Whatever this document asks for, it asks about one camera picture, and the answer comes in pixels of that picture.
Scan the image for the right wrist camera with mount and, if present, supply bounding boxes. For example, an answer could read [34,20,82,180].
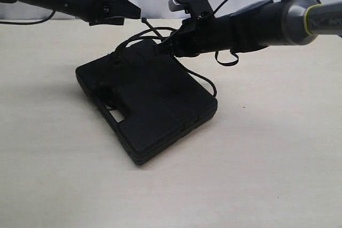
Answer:
[168,0,213,19]

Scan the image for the black cord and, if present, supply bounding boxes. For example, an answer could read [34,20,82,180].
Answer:
[106,17,217,98]

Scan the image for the black plastic carry case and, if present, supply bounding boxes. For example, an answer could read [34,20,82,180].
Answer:
[75,40,217,166]

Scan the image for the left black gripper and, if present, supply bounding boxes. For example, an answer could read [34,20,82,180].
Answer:
[66,0,141,26]

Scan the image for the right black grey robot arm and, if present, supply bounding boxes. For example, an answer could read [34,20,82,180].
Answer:
[153,0,341,57]

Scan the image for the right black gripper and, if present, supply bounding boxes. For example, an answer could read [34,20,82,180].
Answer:
[153,15,227,57]

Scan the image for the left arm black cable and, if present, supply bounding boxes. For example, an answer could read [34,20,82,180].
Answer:
[0,9,57,25]

